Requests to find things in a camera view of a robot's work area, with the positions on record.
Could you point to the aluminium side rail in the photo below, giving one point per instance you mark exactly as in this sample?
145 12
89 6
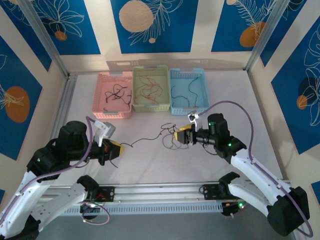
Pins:
65 95

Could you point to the pink plastic basket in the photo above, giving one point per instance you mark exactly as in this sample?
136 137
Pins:
112 115

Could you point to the aluminium frame rail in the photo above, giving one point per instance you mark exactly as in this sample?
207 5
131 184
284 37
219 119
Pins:
160 192

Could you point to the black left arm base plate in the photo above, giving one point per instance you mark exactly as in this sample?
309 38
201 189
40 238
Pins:
110 193

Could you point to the blue plastic basket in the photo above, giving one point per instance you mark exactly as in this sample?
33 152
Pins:
180 75

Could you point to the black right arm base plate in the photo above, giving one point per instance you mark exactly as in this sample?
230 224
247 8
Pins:
210 192

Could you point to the aluminium frame post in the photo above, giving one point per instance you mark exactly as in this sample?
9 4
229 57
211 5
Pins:
46 37
265 37

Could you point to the green plastic basket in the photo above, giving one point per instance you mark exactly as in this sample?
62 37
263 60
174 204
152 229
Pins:
150 107

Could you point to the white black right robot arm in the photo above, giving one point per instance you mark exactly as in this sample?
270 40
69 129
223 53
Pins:
255 180

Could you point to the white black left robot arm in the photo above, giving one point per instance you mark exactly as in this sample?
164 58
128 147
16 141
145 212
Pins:
37 197

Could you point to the black electronics board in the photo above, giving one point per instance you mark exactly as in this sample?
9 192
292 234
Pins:
90 212
230 208

